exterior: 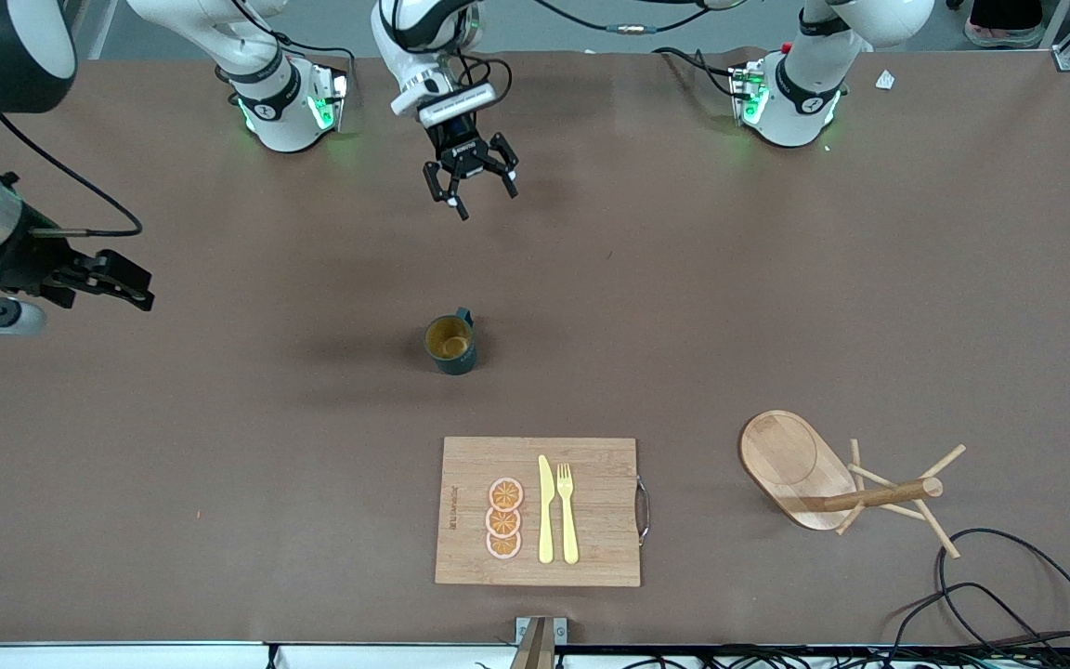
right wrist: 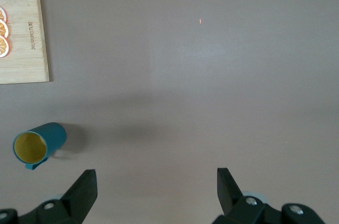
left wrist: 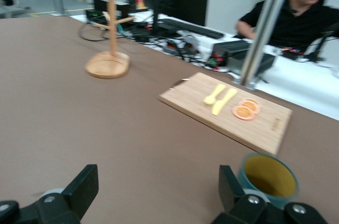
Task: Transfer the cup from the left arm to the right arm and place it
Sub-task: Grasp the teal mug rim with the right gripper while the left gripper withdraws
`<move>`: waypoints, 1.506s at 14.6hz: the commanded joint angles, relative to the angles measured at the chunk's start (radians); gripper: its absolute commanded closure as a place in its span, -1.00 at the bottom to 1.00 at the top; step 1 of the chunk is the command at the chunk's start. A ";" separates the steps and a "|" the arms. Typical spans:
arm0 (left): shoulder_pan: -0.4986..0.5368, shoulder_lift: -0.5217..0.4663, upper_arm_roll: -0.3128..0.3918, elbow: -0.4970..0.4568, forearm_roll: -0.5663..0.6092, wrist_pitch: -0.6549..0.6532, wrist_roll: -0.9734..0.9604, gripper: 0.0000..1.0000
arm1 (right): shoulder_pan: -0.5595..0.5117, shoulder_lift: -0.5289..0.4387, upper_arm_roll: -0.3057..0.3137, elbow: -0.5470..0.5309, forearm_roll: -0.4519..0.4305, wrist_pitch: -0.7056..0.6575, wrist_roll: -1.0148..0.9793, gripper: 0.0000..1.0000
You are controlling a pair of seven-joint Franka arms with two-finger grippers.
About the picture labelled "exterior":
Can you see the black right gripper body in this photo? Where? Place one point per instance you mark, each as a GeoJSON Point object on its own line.
{"type": "Point", "coordinates": [26, 258]}

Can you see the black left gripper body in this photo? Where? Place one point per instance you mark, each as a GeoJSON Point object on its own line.
{"type": "Point", "coordinates": [462, 151]}

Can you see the dark teal ribbed mug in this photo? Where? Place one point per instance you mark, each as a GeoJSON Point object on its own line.
{"type": "Point", "coordinates": [463, 360]}

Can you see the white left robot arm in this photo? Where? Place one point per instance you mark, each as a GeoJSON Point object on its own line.
{"type": "Point", "coordinates": [800, 93]}

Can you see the brown table mat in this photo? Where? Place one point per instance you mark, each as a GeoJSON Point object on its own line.
{"type": "Point", "coordinates": [312, 418]}

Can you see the toy orange slice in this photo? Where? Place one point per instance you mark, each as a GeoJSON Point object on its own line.
{"type": "Point", "coordinates": [506, 493]}

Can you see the yellow plastic knife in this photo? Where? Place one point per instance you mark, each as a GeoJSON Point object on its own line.
{"type": "Point", "coordinates": [546, 520]}

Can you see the bamboo cutting board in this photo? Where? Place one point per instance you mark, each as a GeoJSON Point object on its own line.
{"type": "Point", "coordinates": [591, 520]}

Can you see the yellow plastic fork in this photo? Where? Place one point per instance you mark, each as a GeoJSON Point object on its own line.
{"type": "Point", "coordinates": [569, 530]}

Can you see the white paper scrap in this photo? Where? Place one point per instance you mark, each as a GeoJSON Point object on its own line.
{"type": "Point", "coordinates": [885, 80]}

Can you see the wooden mug tree stand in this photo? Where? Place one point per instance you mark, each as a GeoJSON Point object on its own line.
{"type": "Point", "coordinates": [786, 460]}

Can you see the person leg with sneaker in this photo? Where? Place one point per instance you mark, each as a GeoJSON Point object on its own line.
{"type": "Point", "coordinates": [1004, 23]}

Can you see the white table edge rail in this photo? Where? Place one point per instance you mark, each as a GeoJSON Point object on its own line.
{"type": "Point", "coordinates": [126, 656]}

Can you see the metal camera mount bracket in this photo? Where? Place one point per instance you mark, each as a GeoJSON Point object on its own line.
{"type": "Point", "coordinates": [540, 641]}

